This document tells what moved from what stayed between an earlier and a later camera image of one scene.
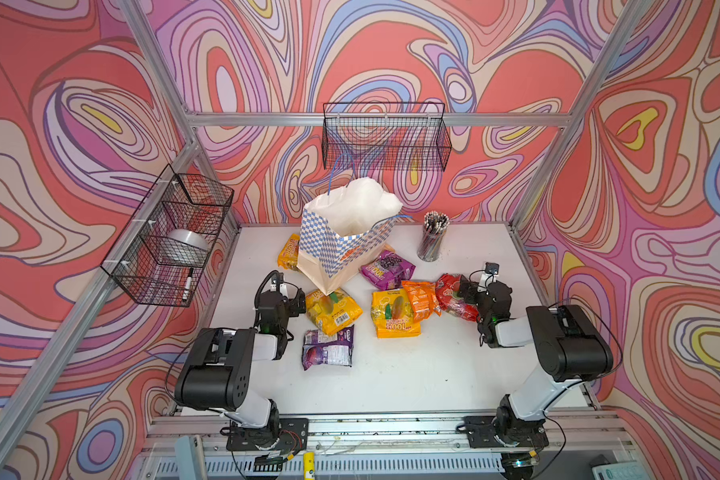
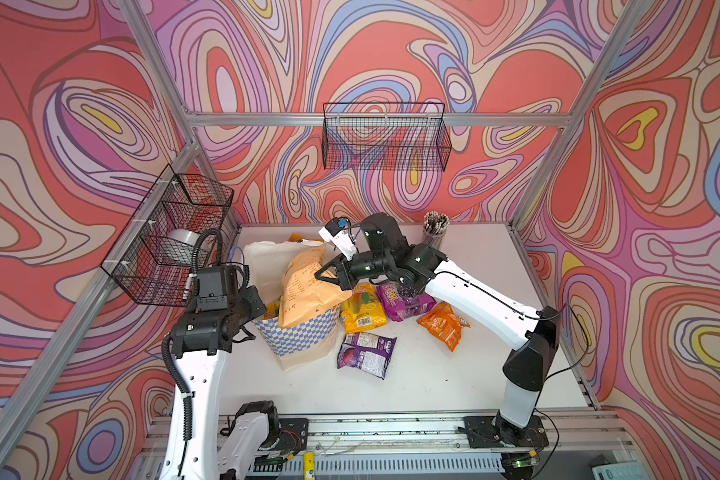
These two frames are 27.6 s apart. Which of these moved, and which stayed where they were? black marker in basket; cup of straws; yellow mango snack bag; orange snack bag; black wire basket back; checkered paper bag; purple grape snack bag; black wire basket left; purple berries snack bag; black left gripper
Moved: yellow mango snack bag; black left gripper; purple berries snack bag; purple grape snack bag; checkered paper bag; orange snack bag
Stayed: black wire basket left; cup of straws; black marker in basket; black wire basket back
